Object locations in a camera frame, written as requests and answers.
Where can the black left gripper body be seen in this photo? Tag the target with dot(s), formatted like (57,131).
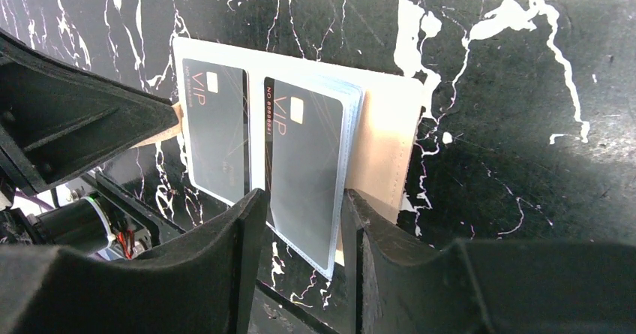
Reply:
(58,121)

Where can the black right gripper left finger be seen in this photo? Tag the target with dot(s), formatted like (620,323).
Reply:
(200,282)

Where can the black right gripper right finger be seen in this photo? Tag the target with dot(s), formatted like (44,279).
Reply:
(396,284)

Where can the black VIP card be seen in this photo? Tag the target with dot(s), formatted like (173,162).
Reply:
(216,128)
(303,136)

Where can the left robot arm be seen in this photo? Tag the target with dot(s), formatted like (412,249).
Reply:
(89,223)

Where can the beige card holder wallet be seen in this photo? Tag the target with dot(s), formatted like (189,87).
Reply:
(380,116)

